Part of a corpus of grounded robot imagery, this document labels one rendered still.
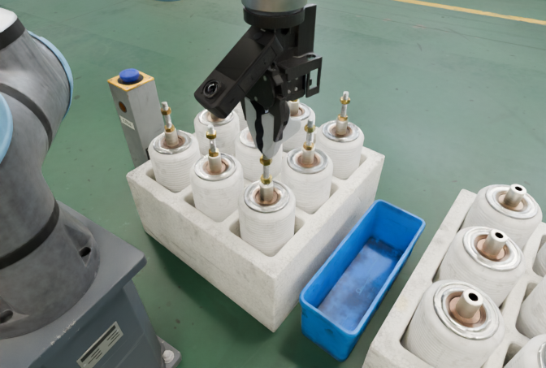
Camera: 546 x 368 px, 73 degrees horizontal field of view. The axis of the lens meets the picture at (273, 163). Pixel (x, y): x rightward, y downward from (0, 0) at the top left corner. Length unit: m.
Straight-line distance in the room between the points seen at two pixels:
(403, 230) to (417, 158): 0.36
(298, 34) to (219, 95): 0.12
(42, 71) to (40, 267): 0.21
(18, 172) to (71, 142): 0.90
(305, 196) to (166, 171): 0.27
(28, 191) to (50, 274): 0.10
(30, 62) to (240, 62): 0.23
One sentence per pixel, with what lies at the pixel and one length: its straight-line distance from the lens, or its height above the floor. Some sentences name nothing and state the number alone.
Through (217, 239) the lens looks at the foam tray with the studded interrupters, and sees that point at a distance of 0.65.
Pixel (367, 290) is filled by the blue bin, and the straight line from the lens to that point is 0.82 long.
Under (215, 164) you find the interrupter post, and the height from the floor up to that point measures 0.27.
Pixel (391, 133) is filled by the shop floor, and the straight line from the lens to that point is 1.24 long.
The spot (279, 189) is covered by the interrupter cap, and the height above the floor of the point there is 0.25.
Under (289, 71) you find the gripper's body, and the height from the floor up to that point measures 0.48.
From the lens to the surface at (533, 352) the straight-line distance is 0.56.
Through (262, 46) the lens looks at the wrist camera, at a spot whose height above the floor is 0.52.
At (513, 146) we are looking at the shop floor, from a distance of 1.34.
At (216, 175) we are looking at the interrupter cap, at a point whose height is 0.25.
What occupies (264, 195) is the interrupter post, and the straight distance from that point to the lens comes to 0.60.
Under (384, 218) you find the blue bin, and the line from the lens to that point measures 0.85.
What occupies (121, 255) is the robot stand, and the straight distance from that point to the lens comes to 0.51.
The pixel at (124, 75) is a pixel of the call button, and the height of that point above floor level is 0.33.
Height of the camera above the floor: 0.68
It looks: 40 degrees down
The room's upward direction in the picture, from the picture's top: straight up
